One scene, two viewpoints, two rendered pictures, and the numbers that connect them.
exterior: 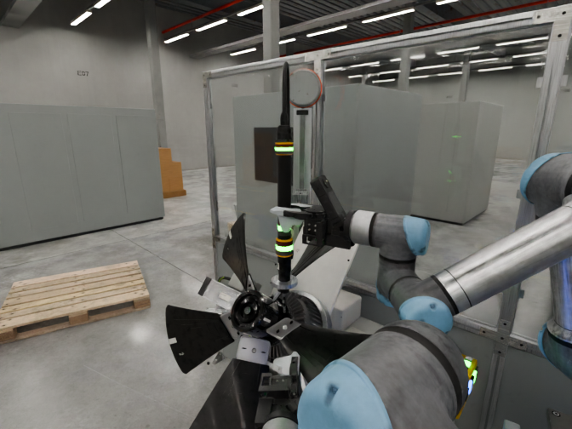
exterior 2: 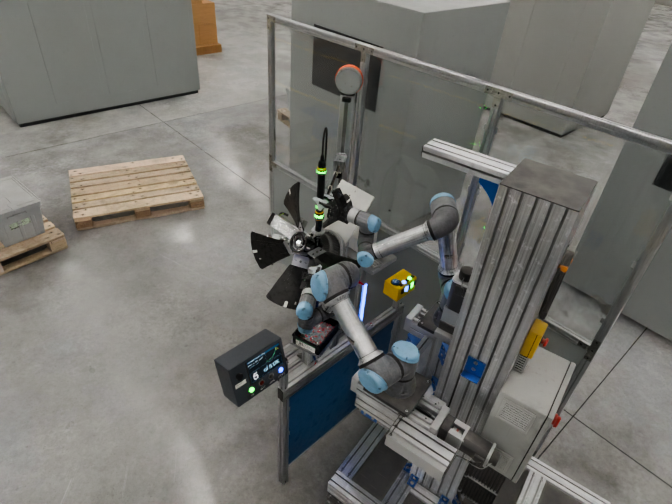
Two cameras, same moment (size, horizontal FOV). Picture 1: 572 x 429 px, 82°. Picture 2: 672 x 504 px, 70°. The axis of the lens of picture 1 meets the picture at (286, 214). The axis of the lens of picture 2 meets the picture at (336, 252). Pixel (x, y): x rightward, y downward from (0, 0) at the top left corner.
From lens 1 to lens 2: 160 cm
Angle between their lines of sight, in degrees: 22
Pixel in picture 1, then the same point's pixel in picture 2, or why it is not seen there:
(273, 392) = (307, 279)
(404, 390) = (334, 277)
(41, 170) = (58, 30)
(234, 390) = (290, 278)
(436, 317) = (366, 259)
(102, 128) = not seen: outside the picture
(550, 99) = (487, 139)
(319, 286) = (342, 228)
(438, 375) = (345, 275)
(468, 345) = (434, 269)
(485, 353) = not seen: hidden behind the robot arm
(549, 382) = not seen: hidden behind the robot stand
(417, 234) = (371, 225)
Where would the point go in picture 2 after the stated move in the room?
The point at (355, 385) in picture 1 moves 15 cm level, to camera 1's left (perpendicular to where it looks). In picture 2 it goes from (322, 275) to (285, 271)
